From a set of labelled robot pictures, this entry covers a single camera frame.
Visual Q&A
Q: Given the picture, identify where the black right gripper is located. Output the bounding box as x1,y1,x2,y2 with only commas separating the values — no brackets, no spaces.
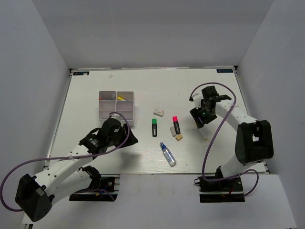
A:
190,102,218,129

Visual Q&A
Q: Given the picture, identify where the green highlighter marker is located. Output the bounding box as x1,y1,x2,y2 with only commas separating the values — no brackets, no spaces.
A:
152,118,157,137

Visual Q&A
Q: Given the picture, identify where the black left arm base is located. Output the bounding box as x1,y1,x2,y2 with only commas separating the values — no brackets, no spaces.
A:
69,166,120,202

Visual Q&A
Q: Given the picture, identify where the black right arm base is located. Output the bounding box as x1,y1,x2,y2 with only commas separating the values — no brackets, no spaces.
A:
194,177,245,203

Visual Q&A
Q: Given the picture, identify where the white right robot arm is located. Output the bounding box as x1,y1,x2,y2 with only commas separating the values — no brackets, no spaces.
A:
189,85,274,190

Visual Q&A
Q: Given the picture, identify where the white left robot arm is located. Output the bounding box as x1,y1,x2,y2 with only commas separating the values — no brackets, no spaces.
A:
15,117,138,222

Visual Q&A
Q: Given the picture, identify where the pink highlighter marker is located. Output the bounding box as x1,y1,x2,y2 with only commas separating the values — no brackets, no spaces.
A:
172,116,181,135

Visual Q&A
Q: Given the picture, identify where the white staples box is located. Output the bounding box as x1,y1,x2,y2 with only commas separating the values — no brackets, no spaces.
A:
153,109,164,117

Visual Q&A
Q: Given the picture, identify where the tan eraser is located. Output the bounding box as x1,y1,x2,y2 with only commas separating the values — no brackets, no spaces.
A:
175,135,183,141

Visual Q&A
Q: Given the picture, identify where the grey eraser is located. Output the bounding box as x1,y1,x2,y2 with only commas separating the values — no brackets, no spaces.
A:
170,126,176,137

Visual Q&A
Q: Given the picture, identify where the white right organizer tray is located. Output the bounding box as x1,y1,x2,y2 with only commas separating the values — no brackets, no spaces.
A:
116,91,135,127

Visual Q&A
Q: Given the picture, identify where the blue spray bottle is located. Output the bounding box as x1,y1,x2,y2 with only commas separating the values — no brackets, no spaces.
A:
160,142,177,167

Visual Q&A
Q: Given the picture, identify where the right blue corner label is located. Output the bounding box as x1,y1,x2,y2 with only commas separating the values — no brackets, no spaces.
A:
216,69,234,73

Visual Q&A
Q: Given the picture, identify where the blue corner label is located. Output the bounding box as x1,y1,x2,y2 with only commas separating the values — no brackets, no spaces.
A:
73,71,90,76
216,69,234,73

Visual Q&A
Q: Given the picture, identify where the left blue corner label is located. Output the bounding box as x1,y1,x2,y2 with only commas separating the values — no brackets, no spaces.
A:
73,71,90,76

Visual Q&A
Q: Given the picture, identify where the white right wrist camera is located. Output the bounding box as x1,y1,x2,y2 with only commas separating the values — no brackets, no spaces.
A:
189,93,204,110

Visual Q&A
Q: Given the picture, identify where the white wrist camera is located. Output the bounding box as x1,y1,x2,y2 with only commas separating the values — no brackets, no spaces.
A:
189,93,204,110
109,113,124,122

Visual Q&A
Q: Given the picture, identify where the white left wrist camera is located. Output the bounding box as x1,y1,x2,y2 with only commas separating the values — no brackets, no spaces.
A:
109,113,124,122

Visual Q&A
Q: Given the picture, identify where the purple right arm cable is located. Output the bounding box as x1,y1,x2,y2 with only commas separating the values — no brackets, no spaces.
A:
190,82,259,198

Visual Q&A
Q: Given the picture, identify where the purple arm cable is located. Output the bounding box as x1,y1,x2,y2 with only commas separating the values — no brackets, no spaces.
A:
190,82,259,198
0,111,131,212

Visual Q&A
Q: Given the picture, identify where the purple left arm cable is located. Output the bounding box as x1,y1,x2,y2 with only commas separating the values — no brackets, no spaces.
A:
0,111,131,212

